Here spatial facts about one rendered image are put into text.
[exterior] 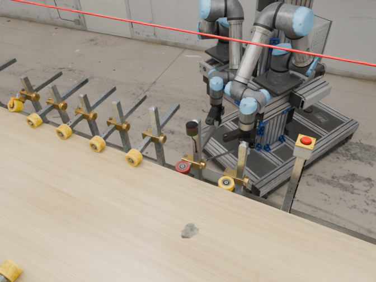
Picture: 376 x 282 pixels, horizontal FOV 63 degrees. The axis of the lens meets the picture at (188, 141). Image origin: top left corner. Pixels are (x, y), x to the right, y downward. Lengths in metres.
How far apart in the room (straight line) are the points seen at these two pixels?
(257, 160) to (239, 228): 1.28
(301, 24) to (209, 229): 0.98
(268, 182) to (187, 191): 1.08
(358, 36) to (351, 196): 1.94
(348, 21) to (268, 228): 2.99
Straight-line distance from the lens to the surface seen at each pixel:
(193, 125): 1.47
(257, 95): 1.51
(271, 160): 2.63
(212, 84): 1.74
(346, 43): 4.13
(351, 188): 2.95
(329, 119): 3.20
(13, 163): 1.97
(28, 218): 1.67
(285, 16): 1.53
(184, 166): 1.64
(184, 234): 1.40
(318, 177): 2.93
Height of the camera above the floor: 2.13
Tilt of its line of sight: 44 degrees down
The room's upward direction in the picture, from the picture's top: 4 degrees counter-clockwise
